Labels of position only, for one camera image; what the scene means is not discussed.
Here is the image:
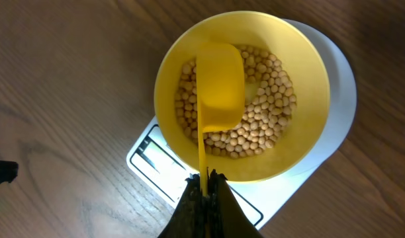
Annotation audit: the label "yellow measuring scoop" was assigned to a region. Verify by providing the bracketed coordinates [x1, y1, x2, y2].
[196, 43, 245, 196]

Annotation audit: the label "pale yellow bowl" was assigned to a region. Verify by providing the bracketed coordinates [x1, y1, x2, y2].
[154, 11, 330, 182]

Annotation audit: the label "soybeans in yellow bowl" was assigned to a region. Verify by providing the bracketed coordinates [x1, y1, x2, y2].
[174, 45, 296, 159]

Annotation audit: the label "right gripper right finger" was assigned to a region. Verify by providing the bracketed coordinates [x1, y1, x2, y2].
[207, 169, 263, 238]

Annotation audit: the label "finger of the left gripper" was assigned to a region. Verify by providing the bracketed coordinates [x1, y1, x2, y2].
[0, 161, 19, 184]

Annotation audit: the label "white digital kitchen scale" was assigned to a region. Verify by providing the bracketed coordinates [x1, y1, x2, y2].
[126, 20, 357, 229]

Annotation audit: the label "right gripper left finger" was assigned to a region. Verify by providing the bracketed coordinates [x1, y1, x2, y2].
[158, 174, 206, 238]

